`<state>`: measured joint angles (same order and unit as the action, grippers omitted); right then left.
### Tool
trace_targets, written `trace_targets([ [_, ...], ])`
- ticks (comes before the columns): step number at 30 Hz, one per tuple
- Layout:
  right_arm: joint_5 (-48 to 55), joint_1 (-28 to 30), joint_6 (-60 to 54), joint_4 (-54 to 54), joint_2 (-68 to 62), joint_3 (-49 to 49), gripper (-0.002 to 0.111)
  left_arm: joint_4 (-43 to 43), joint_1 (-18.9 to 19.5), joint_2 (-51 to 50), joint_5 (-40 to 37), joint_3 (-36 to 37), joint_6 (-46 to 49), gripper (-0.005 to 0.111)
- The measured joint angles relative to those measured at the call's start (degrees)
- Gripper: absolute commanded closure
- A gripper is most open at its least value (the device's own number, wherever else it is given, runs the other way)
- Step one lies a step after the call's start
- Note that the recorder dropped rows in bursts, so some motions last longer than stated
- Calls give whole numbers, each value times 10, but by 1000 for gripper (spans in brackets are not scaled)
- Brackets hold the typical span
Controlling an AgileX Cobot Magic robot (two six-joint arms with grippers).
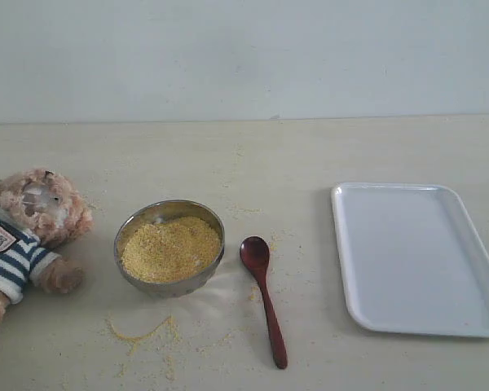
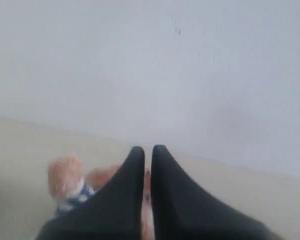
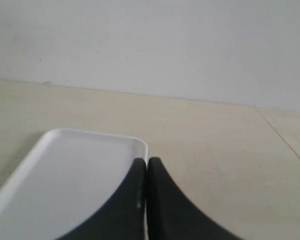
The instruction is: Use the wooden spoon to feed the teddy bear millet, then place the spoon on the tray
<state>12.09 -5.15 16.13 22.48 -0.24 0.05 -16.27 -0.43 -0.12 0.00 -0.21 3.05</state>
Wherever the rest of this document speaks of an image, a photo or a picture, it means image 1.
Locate dark red wooden spoon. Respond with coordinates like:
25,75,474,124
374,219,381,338
239,236,288,370

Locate beige teddy bear striped sweater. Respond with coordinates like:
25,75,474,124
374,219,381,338
0,166,94,354

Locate stainless steel bowl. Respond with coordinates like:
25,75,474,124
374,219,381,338
114,200,225,297

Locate yellow millet grains in bowl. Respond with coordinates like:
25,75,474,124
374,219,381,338
121,217,221,283

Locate white plastic tray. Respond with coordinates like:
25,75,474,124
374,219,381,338
330,182,489,338

